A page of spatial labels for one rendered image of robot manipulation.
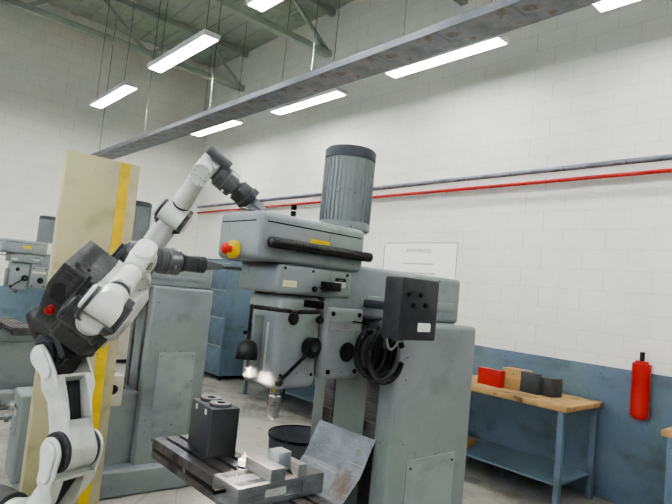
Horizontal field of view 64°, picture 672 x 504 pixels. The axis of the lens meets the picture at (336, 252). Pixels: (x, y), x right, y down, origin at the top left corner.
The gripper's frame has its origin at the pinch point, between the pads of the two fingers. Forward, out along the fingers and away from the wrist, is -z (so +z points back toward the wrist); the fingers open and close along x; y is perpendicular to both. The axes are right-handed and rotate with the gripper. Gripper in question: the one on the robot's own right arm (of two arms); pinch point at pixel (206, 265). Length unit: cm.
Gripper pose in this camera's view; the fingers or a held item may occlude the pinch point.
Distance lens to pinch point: 194.1
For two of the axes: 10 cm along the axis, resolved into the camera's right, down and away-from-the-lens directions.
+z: -7.4, -1.2, -6.6
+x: -6.6, -0.1, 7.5
